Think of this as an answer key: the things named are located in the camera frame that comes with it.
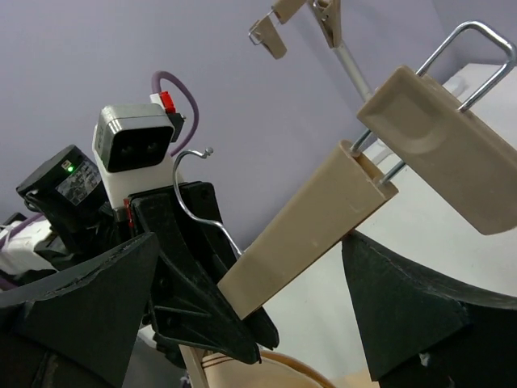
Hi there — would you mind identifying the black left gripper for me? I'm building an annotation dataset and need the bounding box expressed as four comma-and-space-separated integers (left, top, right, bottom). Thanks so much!
108, 181, 280, 365

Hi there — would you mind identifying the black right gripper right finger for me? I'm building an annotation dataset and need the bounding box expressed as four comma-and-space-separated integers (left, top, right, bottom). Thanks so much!
342, 231, 516, 387

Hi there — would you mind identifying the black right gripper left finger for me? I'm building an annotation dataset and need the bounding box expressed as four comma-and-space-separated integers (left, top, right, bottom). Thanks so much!
1, 233, 159, 387

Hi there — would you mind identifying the wooden hanger with beige cloth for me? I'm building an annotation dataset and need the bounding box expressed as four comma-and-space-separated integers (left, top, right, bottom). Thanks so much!
217, 20, 516, 318

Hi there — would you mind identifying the wooden clip hanger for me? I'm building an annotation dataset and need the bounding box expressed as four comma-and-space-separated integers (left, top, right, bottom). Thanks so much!
248, 0, 305, 60
308, 0, 372, 101

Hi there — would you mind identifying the beige underwear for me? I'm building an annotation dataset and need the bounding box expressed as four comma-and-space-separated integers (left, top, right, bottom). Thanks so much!
179, 345, 334, 388

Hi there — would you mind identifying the empty wooden clip hanger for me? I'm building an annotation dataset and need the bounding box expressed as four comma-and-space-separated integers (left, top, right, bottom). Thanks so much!
248, 0, 305, 60

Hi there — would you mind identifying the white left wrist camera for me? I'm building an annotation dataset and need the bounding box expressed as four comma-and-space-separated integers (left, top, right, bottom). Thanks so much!
92, 91, 184, 209

